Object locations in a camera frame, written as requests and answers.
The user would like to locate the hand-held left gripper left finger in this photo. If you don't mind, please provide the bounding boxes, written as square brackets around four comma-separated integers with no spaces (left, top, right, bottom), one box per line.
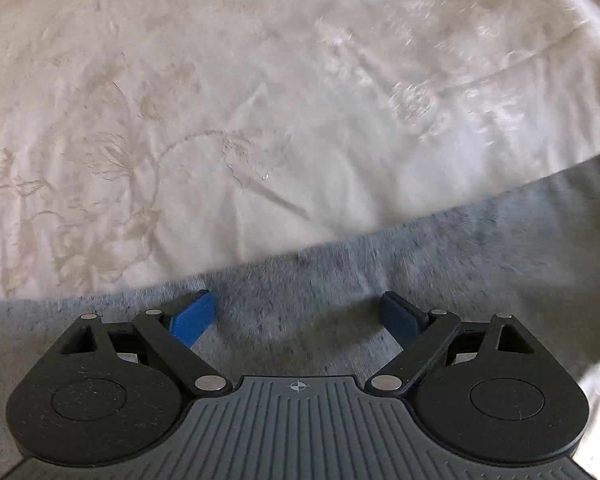
[50,289,232,397]

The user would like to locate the grey sweat pants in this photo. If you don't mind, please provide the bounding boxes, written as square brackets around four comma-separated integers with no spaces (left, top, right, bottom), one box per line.
[0,147,600,480]

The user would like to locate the white embroidered bedspread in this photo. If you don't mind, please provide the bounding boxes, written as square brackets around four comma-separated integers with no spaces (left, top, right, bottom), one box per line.
[0,0,600,466]

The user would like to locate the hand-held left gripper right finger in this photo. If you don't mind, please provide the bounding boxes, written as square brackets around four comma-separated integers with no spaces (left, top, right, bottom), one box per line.
[365,291,538,398]

